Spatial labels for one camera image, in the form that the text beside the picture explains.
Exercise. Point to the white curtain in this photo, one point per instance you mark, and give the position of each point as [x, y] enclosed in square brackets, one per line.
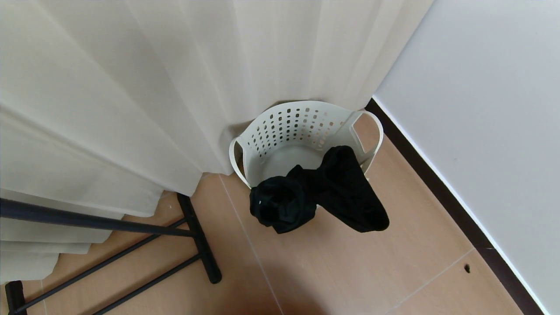
[175, 65]
[26, 258]

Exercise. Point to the black garment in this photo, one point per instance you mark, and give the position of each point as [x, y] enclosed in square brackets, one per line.
[280, 205]

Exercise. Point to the black shorts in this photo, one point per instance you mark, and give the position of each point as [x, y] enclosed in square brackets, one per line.
[350, 192]

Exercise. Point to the black clothes rack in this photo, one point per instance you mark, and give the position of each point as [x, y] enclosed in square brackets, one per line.
[199, 236]

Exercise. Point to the white laundry basket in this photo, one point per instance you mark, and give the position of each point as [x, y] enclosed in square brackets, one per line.
[288, 159]

